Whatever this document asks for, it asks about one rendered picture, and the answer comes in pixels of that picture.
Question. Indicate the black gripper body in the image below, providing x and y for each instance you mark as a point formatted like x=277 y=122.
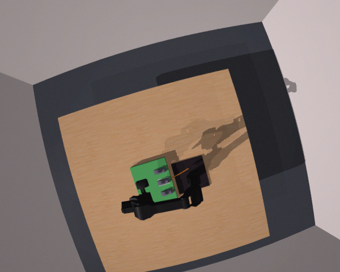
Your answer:
x=142 y=184

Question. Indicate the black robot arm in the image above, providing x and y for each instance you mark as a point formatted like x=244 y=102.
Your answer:
x=144 y=208

